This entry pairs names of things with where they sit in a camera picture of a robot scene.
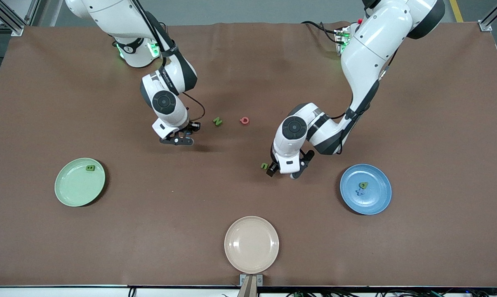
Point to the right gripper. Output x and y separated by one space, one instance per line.
189 128

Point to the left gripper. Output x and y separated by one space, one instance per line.
272 171

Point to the pink foam letter Q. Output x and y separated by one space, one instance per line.
241 121

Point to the green foam letter p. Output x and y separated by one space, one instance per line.
363 185

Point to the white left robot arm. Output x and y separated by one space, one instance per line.
372 45

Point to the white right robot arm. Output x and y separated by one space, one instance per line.
108 16

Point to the beige plate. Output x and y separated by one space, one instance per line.
251 244

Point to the brown table cover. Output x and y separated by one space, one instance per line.
314 247

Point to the blue plate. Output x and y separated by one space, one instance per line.
376 202

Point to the green plate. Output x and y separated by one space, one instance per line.
77 187

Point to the metal table edge bracket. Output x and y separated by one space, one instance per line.
251 284

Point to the table edge rail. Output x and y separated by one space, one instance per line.
108 291

